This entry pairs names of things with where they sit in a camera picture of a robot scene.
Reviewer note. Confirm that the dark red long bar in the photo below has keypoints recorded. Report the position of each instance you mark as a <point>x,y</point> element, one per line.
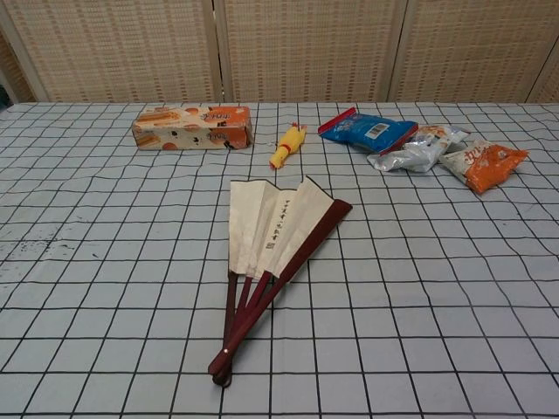
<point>262,218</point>

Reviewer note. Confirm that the woven folding screen panel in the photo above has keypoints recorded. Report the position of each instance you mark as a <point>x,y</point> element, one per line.
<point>548,85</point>
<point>113,48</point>
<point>13,74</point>
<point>480,48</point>
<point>310,48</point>

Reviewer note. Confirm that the orange white snack bag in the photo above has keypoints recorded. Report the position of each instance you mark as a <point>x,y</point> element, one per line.
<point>487,168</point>

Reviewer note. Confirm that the silver white snack bag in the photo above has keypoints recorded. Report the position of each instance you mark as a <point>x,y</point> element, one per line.
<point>415,155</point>

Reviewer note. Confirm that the orange biscuit box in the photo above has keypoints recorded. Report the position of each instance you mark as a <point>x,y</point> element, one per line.
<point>192,131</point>

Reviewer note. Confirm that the blue snack bag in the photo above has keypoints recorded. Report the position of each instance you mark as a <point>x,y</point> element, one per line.
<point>367,128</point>

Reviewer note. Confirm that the blue checkered tablecloth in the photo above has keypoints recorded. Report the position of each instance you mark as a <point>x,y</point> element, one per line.
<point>131,262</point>

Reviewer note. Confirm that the yellow rubber chicken toy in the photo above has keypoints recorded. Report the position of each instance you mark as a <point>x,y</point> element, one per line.
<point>289,144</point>

